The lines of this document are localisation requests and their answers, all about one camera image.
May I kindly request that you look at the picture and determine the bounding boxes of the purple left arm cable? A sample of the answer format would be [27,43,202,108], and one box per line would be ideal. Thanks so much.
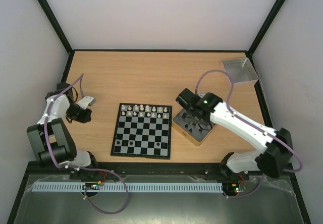
[43,73,129,213]

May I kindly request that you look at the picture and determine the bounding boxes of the light blue slotted cable duct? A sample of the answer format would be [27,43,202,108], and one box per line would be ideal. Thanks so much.
[31,182,223,193]

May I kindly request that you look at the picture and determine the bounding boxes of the folding chess board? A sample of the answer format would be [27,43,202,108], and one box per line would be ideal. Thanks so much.
[111,103,172,160]

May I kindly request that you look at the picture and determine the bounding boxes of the empty silver tin lid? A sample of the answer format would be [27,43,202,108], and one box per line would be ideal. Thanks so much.
[222,58,258,86]

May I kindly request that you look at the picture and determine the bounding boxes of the gold tin with chess pieces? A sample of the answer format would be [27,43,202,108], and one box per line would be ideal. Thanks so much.
[172,92,218,147]

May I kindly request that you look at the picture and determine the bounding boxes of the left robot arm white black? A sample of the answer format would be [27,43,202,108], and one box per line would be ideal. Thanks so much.
[26,82,98,169]

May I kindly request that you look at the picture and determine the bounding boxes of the black aluminium frame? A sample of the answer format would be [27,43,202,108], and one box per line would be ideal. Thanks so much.
[8,0,310,223]

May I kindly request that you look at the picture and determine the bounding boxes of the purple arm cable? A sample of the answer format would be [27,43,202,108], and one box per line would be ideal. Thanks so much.
[43,73,129,213]
[195,69,304,199]

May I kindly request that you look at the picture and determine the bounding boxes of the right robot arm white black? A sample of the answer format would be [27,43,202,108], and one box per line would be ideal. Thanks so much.
[176,88,293,180]

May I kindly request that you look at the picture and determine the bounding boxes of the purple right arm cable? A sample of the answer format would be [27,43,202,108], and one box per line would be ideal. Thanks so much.
[195,69,304,199]

